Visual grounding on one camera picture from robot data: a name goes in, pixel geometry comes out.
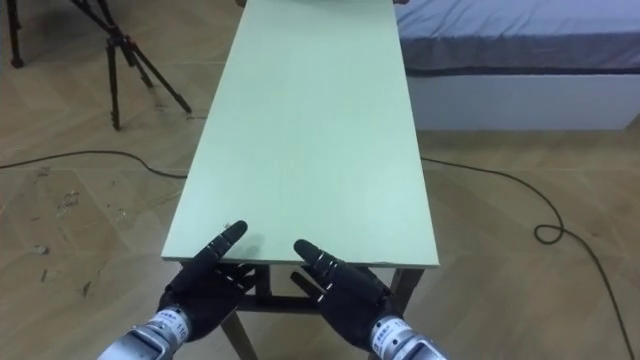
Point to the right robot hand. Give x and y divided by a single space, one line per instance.
350 300

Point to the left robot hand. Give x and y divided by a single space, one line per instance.
202 295

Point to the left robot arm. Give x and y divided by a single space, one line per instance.
147 337

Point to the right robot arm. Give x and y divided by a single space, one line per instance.
405 340

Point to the pale green wooden table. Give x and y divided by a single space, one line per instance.
307 145

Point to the grey bed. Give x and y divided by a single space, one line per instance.
520 60

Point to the black stand leg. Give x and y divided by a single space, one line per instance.
14 32

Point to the black camera tripod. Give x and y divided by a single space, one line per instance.
127 55

